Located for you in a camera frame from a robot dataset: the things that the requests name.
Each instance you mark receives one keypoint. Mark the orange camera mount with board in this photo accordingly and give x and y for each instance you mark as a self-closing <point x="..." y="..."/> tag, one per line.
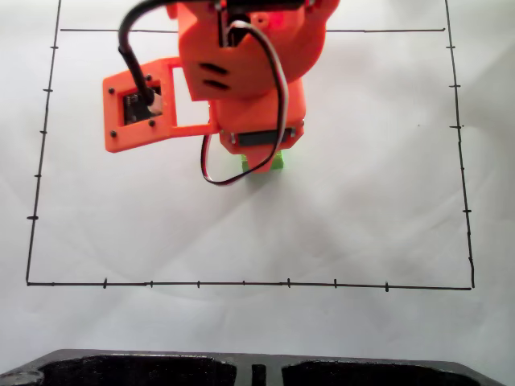
<point x="114" y="116"/>

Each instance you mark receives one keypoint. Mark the green textured foam cube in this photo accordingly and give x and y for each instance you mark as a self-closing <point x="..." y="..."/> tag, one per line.
<point x="278" y="162"/>

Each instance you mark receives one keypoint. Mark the white paper sheet with lines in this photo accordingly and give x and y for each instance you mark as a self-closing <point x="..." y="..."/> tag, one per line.
<point x="281" y="241"/>

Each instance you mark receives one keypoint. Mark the black plastic tray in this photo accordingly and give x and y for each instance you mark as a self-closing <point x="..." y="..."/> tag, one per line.
<point x="133" y="370"/>

